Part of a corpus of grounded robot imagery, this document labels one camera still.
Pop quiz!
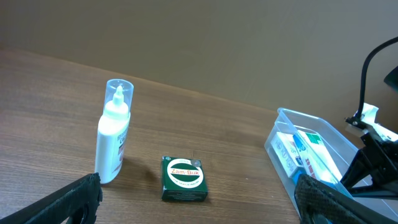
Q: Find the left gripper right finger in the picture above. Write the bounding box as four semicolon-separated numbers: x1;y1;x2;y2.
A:
294;174;395;224

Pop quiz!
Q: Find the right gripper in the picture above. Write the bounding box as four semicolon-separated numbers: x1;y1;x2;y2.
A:
340;116;397;199

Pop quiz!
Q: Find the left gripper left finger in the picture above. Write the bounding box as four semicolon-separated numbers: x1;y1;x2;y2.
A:
1;173;103;224

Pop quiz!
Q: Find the white green medicine box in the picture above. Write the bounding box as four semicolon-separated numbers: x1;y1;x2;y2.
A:
293;131;342;184

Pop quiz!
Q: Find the Hansaplast plaster box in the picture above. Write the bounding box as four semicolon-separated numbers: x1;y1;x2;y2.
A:
271;132;303;178

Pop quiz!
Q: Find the white glue bottle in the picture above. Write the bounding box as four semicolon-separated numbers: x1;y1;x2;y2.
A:
95;79;134;184

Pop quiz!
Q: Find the blue lozenge box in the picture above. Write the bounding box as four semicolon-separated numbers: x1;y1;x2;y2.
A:
292;174;353;199

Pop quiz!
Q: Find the clear plastic container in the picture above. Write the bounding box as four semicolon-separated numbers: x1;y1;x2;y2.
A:
264;108;397;223

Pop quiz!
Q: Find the green Zam-Buk box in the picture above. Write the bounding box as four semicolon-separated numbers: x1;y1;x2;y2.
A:
161;156;208;202

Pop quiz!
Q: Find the right black cable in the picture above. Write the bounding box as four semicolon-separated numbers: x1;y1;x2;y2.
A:
356;36;398;119

